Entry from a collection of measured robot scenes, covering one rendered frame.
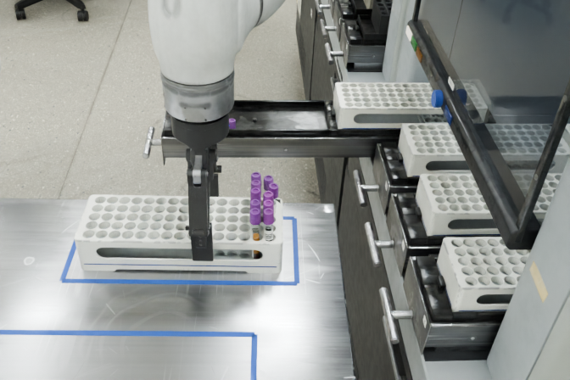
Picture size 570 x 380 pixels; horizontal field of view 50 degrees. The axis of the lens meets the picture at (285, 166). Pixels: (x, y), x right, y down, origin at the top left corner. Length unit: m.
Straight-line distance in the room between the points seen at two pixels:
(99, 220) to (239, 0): 0.40
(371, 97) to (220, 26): 0.60
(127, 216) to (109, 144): 1.69
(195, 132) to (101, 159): 1.79
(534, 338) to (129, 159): 1.96
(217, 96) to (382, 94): 0.58
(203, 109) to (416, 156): 0.48
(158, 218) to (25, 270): 0.21
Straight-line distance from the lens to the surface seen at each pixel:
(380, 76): 1.59
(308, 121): 1.26
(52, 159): 2.60
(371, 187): 1.19
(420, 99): 1.27
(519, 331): 0.86
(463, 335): 0.94
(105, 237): 0.90
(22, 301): 0.94
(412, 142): 1.13
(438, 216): 0.99
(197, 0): 0.67
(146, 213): 0.93
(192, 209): 0.80
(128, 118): 2.77
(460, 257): 0.93
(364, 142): 1.23
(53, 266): 0.97
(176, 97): 0.74
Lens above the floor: 1.50
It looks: 38 degrees down
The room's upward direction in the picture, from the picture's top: 3 degrees clockwise
